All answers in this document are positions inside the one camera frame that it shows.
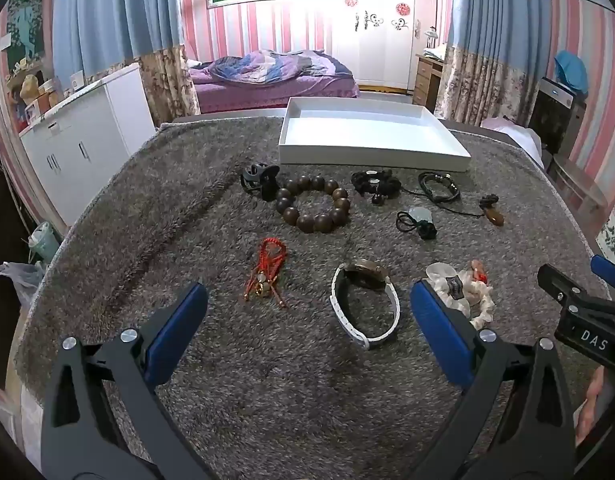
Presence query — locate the white lace scrunchie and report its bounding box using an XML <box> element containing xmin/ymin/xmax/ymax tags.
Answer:
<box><xmin>426</xmin><ymin>261</ymin><xmax>495</xmax><ymax>332</ymax></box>

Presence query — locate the brown wooden bead bracelet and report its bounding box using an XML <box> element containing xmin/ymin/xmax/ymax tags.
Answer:
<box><xmin>275</xmin><ymin>175</ymin><xmax>351</xmax><ymax>233</ymax></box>

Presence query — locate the brown wooden bench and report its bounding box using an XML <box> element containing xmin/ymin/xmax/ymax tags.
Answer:
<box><xmin>550</xmin><ymin>154</ymin><xmax>609</xmax><ymax>221</ymax></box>

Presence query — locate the black hair claw clip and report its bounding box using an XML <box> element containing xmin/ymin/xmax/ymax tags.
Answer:
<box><xmin>241</xmin><ymin>162</ymin><xmax>281</xmax><ymax>201</ymax></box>

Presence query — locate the grey shaggy rug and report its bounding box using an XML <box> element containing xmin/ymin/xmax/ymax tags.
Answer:
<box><xmin>15</xmin><ymin>116</ymin><xmax>611</xmax><ymax>480</ymax></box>

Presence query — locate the black bead bracelet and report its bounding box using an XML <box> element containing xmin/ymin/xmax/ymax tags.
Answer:
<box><xmin>351</xmin><ymin>170</ymin><xmax>403</xmax><ymax>206</ymax></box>

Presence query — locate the brown wooden nightstand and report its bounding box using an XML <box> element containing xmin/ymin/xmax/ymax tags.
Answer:
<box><xmin>412</xmin><ymin>54</ymin><xmax>445</xmax><ymax>108</ymax></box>

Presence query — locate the blue floral curtain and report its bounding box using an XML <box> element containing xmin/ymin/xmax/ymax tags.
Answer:
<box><xmin>434</xmin><ymin>0</ymin><xmax>558</xmax><ymax>123</ymax></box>
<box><xmin>52</xmin><ymin>0</ymin><xmax>202</xmax><ymax>128</ymax></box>

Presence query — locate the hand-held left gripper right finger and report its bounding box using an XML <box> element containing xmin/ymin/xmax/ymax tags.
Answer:
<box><xmin>410</xmin><ymin>280</ymin><xmax>578</xmax><ymax>480</ymax></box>

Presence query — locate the blue cloth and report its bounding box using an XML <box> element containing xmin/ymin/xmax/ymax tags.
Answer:
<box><xmin>554</xmin><ymin>51</ymin><xmax>589</xmax><ymax>95</ymax></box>

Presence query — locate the pale jade pendant black cord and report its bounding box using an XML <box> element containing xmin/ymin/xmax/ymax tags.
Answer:
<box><xmin>396</xmin><ymin>206</ymin><xmax>437</xmax><ymax>239</ymax></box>

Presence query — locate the white strap wristwatch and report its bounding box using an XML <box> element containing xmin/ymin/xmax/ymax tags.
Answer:
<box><xmin>330</xmin><ymin>258</ymin><xmax>401</xmax><ymax>351</ymax></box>

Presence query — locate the black cord bracelet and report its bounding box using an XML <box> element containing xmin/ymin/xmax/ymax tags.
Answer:
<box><xmin>417</xmin><ymin>171</ymin><xmax>483</xmax><ymax>218</ymax></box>

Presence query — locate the black tall appliance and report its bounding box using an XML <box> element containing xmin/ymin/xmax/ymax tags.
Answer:
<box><xmin>529</xmin><ymin>77</ymin><xmax>587</xmax><ymax>156</ymax></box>

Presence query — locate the purple bed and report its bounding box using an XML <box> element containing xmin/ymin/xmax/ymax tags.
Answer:
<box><xmin>188</xmin><ymin>50</ymin><xmax>362</xmax><ymax>115</ymax></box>

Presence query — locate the dark brown carved pendant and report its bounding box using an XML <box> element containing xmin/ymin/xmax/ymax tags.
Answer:
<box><xmin>479</xmin><ymin>195</ymin><xmax>505</xmax><ymax>227</ymax></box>

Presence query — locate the yellow plush toy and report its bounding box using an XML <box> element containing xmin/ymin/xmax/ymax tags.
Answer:
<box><xmin>18</xmin><ymin>74</ymin><xmax>41</xmax><ymax>106</ymax></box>

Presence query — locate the white cabinet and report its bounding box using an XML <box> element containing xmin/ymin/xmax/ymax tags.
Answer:
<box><xmin>18</xmin><ymin>62</ymin><xmax>158</xmax><ymax>228</ymax></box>

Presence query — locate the green wall poster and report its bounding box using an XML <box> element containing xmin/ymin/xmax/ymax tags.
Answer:
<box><xmin>6</xmin><ymin>0</ymin><xmax>46</xmax><ymax>63</ymax></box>

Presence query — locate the white wardrobe with decals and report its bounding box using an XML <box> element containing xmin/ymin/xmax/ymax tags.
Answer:
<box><xmin>332</xmin><ymin>0</ymin><xmax>418</xmax><ymax>92</ymax></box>

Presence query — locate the pink and white bundle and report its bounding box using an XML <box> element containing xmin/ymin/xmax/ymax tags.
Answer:
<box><xmin>480</xmin><ymin>116</ymin><xmax>544</xmax><ymax>161</ymax></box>

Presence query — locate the clear plastic bag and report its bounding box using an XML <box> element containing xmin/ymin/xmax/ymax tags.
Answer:
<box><xmin>0</xmin><ymin>261</ymin><xmax>46</xmax><ymax>306</ymax></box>

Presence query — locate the white shallow box tray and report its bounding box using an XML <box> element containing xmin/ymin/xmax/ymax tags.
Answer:
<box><xmin>278</xmin><ymin>97</ymin><xmax>472</xmax><ymax>172</ymax></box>

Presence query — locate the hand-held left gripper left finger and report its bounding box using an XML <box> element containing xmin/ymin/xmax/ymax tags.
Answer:
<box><xmin>40</xmin><ymin>281</ymin><xmax>213</xmax><ymax>480</ymax></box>

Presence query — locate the green plastic cup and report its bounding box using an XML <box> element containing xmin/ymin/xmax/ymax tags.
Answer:
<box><xmin>28</xmin><ymin>222</ymin><xmax>62</xmax><ymax>263</ymax></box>

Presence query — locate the person's right hand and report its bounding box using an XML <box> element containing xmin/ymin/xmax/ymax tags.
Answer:
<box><xmin>576</xmin><ymin>367</ymin><xmax>608</xmax><ymax>446</ymax></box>

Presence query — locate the red cord bracelet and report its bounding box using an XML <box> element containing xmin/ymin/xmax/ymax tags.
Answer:
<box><xmin>244</xmin><ymin>239</ymin><xmax>289</xmax><ymax>309</ymax></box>

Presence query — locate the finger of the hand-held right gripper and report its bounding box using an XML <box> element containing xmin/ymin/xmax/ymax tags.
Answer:
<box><xmin>537</xmin><ymin>264</ymin><xmax>615</xmax><ymax>321</ymax></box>
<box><xmin>590</xmin><ymin>255</ymin><xmax>615</xmax><ymax>303</ymax></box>

